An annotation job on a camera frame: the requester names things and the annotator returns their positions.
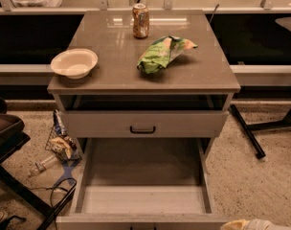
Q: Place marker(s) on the wire basket with snacks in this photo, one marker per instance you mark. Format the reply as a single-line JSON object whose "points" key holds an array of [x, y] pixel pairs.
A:
{"points": [[60, 143]]}

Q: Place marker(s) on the black stand base right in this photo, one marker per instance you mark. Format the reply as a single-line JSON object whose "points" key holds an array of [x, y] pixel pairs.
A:
{"points": [[250, 129]]}

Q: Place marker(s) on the drawer with black handle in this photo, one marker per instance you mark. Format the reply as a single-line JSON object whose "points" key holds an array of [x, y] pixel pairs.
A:
{"points": [[142, 184], [167, 124]]}

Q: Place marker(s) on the clear plastic bottle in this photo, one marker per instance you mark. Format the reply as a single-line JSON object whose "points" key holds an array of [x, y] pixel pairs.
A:
{"points": [[42, 166]]}

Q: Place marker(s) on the brown soda can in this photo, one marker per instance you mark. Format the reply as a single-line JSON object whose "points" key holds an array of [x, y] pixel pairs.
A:
{"points": [[140, 20]]}

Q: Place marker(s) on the grey drawer cabinet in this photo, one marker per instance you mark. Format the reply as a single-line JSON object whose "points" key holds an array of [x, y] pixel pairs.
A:
{"points": [[200, 79]]}

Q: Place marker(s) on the white bowl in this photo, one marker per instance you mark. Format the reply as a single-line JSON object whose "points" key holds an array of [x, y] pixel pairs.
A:
{"points": [[74, 63]]}

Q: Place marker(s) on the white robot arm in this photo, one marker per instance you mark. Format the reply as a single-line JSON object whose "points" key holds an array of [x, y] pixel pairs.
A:
{"points": [[254, 224]]}

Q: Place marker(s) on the green chip bag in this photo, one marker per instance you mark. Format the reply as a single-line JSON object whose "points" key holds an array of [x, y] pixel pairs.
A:
{"points": [[162, 52]]}

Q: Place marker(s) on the black chair left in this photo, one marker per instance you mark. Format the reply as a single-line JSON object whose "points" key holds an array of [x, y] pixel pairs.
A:
{"points": [[38, 119]]}

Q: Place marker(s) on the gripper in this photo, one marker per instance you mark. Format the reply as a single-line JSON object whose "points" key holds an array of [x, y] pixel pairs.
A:
{"points": [[269, 224]]}

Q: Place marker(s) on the blue tape strip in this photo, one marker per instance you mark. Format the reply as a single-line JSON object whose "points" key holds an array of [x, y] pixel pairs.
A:
{"points": [[68, 167]]}

